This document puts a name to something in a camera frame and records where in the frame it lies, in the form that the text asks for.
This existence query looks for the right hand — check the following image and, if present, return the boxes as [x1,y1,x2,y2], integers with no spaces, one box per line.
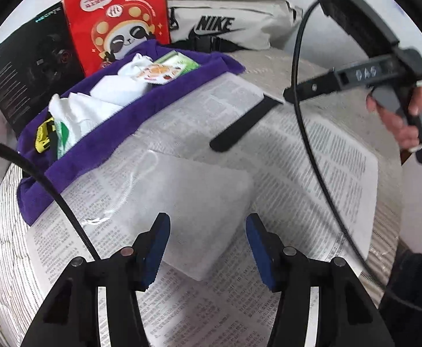
[365,84,422,152]

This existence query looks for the black headset box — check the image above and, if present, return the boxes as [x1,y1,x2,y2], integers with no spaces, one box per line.
[0,2,84,136]

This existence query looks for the newspaper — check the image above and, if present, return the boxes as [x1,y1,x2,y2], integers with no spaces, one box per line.
[25,72,380,347]

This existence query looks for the fruit pattern packet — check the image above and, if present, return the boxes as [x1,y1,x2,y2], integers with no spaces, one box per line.
[134,64,183,85]

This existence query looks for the red panda paper bag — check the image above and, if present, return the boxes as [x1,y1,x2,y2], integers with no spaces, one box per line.
[63,0,170,76]

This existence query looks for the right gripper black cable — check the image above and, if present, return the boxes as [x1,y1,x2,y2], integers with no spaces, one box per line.
[292,0,422,313]

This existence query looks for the white cloth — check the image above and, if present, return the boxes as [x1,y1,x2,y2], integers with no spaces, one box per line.
[90,75,151,107]

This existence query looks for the white Nike waist bag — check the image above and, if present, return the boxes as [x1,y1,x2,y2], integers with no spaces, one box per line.
[166,0,303,53]

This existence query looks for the black watch strap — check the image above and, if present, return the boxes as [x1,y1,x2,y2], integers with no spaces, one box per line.
[208,93,283,153]

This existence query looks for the white face mask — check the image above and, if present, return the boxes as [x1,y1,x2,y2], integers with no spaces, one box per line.
[81,149,254,281]

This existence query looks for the white tissue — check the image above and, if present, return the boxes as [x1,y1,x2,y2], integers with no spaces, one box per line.
[49,93,122,144]

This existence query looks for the green wet wipe packet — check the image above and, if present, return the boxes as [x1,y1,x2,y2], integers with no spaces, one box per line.
[154,50,201,75]

